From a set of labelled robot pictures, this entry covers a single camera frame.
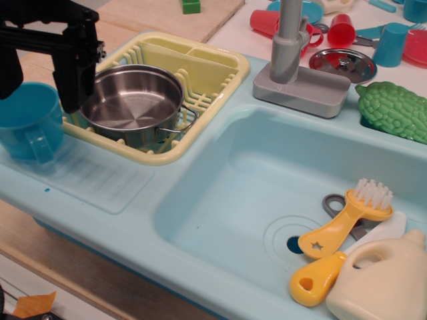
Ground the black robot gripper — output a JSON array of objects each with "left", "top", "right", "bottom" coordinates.
[{"left": 0, "top": 1, "right": 105, "bottom": 113}]

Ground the blue plastic cup with handle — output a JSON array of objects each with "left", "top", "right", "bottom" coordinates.
[{"left": 1, "top": 82, "right": 64, "bottom": 164}]

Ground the stainless steel pot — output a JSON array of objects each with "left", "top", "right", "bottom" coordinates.
[{"left": 79, "top": 64, "right": 198, "bottom": 148}]

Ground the red plastic cup left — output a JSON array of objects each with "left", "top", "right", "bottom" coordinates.
[{"left": 250, "top": 10, "right": 280, "bottom": 39}]

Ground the red plastic cup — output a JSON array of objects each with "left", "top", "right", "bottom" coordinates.
[
  {"left": 327, "top": 13, "right": 356, "bottom": 48},
  {"left": 250, "top": 10, "right": 280, "bottom": 39}
]

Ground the steel pot lid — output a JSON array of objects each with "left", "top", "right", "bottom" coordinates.
[{"left": 309, "top": 49, "right": 377, "bottom": 84}]

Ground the blue cup top right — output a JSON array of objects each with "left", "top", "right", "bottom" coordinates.
[{"left": 403, "top": 0, "right": 427, "bottom": 23}]

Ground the wooden board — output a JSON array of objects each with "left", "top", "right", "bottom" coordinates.
[{"left": 16, "top": 0, "right": 246, "bottom": 84}]

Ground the green toy block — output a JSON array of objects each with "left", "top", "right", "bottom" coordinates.
[{"left": 181, "top": 0, "right": 201, "bottom": 15}]

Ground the yellow plastic dish rack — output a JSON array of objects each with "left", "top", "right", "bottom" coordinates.
[{"left": 64, "top": 32, "right": 250, "bottom": 165}]

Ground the orange tape piece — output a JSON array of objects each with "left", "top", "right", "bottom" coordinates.
[{"left": 12, "top": 291, "right": 56, "bottom": 319}]

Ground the light blue toy sink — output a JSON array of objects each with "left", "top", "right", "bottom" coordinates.
[{"left": 1, "top": 57, "right": 426, "bottom": 319}]

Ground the grey toy faucet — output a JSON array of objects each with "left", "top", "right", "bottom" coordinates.
[{"left": 252, "top": 1, "right": 351, "bottom": 119}]

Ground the blue plastic plate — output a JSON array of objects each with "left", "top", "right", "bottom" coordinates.
[{"left": 266, "top": 0, "right": 324, "bottom": 24}]

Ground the cream toy container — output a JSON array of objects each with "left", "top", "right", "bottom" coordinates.
[{"left": 315, "top": 0, "right": 355, "bottom": 15}]

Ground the blue toy knife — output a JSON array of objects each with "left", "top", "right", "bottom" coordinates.
[{"left": 356, "top": 25, "right": 385, "bottom": 39}]

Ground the green bitter gourd toy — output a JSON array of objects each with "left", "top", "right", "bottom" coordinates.
[{"left": 355, "top": 81, "right": 426, "bottom": 144}]

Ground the yellow dish brush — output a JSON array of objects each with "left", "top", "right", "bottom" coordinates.
[{"left": 298, "top": 178, "right": 394, "bottom": 259}]

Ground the cream detergent bottle toy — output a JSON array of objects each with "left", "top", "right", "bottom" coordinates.
[{"left": 326, "top": 229, "right": 426, "bottom": 319}]

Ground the red cup with handle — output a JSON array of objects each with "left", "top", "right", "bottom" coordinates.
[{"left": 301, "top": 23, "right": 324, "bottom": 57}]

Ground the yellow handled toy knife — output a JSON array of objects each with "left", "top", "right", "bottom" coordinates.
[{"left": 289, "top": 211, "right": 407, "bottom": 307}]

